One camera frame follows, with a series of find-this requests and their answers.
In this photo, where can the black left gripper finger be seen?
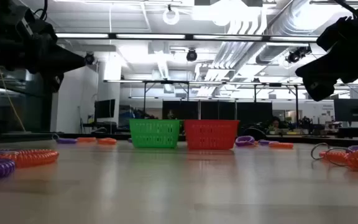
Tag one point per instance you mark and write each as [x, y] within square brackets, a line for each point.
[64, 57]
[64, 67]

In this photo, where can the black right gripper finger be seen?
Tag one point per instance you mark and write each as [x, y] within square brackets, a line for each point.
[325, 75]
[320, 68]

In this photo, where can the large black computer monitor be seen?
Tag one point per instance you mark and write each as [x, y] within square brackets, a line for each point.
[353, 110]

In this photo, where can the person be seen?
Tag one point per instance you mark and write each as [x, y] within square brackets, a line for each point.
[274, 124]

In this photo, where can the black partition panel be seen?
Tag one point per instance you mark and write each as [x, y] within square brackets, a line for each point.
[217, 110]
[180, 110]
[255, 110]

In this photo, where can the long ceiling light strip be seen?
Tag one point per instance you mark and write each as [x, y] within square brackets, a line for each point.
[151, 36]

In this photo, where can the thin black metal scaffold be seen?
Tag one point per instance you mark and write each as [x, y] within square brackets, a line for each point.
[166, 81]

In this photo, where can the green plastic basket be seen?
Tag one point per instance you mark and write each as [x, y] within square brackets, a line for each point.
[154, 135]

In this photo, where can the red plastic basket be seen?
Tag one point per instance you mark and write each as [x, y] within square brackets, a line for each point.
[211, 136]

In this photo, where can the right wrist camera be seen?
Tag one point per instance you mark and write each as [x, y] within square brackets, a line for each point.
[340, 34]

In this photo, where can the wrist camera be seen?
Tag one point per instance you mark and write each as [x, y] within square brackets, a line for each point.
[23, 23]
[340, 34]

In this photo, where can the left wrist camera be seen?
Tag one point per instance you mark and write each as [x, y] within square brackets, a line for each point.
[23, 23]

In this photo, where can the silver ventilation duct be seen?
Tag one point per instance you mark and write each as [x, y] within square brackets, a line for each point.
[286, 28]

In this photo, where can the black aluminium rig frame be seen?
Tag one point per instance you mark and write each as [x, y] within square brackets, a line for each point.
[123, 136]

